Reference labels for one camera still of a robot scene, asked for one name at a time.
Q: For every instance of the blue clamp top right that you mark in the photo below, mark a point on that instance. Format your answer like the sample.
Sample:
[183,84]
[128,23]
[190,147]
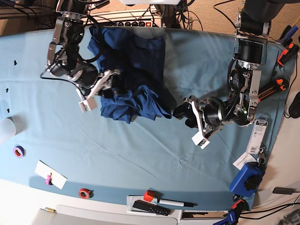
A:
[287,34]

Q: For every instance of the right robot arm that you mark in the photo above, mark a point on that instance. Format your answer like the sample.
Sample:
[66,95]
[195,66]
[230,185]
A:
[65,63]

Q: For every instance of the blue clamp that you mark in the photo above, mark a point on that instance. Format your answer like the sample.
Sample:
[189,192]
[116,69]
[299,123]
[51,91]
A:
[231,219]
[287,34]

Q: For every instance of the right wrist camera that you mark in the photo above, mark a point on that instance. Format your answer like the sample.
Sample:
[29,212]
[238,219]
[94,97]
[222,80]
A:
[88,104]

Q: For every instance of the light blue table cloth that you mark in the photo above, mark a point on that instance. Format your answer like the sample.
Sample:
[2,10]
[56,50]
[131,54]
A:
[112,158]

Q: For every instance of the white paper label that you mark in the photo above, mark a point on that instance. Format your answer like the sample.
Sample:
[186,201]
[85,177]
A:
[243,159]

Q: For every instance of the white power strip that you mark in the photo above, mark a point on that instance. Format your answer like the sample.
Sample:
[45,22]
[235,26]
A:
[129,18]

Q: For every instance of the orange black clamp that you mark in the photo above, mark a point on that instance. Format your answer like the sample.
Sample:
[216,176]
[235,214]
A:
[287,54]

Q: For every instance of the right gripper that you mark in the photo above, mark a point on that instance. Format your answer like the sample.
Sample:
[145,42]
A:
[89,82]

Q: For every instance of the pink small toy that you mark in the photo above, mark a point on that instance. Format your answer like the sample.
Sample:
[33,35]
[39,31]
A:
[48,180]

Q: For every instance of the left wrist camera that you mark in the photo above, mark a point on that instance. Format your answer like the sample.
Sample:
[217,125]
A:
[200,140]

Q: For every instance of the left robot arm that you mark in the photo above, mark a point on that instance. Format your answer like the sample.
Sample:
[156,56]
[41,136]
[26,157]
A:
[252,31]

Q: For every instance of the clear blister package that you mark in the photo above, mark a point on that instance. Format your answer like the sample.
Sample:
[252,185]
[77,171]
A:
[257,134]

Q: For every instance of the orange black utility knife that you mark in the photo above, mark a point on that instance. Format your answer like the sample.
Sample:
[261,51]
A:
[274,87]

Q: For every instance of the blue clamp bottom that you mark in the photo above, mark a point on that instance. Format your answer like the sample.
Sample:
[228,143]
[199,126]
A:
[231,219]

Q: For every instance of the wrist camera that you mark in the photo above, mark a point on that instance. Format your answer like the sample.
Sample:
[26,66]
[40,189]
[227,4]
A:
[200,140]
[88,104]

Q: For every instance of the orange clamp bottom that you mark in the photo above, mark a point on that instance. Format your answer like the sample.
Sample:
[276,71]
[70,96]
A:
[240,205]

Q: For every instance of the white black marker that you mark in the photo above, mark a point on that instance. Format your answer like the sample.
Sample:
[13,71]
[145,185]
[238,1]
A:
[176,203]

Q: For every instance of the purple tape roll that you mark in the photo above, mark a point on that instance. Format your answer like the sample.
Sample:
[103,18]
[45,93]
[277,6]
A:
[19,151]

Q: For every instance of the black small device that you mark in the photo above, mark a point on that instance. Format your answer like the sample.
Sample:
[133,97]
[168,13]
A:
[283,191]

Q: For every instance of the red small block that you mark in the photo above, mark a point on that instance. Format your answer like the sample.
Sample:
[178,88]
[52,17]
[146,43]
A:
[149,196]

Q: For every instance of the white card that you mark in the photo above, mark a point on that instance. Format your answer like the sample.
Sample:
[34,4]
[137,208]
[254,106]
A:
[58,180]

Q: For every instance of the white plastic cup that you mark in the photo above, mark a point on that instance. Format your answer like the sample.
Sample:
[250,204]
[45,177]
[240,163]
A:
[7,129]

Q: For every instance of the red tape roll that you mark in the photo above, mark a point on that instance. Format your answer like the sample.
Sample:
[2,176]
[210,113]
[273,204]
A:
[84,193]

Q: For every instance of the blue box with knob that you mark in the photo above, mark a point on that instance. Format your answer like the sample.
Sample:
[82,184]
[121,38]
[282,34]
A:
[248,179]

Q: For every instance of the dark blue t-shirt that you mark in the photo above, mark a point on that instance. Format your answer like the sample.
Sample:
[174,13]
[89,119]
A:
[141,64]

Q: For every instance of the black remote control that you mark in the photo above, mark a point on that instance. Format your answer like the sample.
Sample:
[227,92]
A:
[151,208]

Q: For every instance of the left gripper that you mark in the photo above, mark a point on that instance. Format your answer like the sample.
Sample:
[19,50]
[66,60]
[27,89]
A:
[212,114]

